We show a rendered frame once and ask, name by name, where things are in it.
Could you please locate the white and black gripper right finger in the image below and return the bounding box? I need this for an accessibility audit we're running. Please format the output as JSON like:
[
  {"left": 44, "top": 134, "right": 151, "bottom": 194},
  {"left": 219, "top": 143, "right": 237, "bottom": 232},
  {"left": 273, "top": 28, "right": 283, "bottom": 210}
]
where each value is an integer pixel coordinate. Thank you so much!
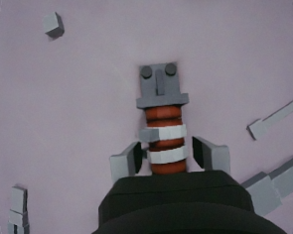
[{"left": 192, "top": 136, "right": 230, "bottom": 175}]

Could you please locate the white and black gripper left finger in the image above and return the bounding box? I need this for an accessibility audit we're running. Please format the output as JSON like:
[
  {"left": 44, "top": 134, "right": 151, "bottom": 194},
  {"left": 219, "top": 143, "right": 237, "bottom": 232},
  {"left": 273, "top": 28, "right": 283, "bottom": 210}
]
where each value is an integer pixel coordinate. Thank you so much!
[{"left": 109, "top": 142, "right": 143, "bottom": 185}]

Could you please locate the white band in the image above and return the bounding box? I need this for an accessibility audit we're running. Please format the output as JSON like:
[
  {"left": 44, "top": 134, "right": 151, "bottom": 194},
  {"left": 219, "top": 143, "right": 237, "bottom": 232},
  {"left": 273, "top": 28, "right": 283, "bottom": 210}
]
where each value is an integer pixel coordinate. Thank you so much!
[
  {"left": 141, "top": 143, "right": 189, "bottom": 164},
  {"left": 138, "top": 124, "right": 187, "bottom": 143}
]

